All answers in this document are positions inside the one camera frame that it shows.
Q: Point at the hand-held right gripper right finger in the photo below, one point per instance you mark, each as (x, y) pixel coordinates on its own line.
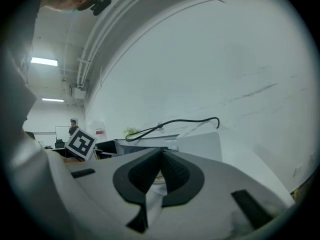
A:
(192, 181)

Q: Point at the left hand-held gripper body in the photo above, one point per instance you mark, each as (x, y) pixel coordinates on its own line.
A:
(81, 143)

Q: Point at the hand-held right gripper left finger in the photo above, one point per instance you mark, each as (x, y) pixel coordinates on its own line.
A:
(125, 181)

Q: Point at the white microwave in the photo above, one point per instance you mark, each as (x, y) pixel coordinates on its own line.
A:
(197, 144)

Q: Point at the person's left forearm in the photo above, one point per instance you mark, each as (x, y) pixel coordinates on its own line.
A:
(72, 159)

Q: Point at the black printer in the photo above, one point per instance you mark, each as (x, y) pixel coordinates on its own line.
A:
(59, 144)

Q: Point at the whiteboard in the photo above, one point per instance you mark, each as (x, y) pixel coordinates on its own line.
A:
(62, 132)

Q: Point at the black monitor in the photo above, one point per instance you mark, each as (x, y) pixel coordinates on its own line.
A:
(106, 146)

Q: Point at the green plant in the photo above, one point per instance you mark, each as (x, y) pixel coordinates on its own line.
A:
(130, 131)

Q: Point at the grey ceiling junction box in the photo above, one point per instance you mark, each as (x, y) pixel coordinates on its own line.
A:
(76, 93)

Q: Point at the narrow ceiling light panel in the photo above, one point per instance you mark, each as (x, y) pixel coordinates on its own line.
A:
(52, 100)

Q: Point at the large ceiling light panel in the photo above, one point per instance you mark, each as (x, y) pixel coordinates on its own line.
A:
(44, 61)

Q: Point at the white ceiling pipes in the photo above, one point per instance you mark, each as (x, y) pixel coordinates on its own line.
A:
(100, 36)

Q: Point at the red and white wall sign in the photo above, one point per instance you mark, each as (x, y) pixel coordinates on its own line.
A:
(99, 131)

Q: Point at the black head camera mount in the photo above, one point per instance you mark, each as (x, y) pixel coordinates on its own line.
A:
(100, 2)

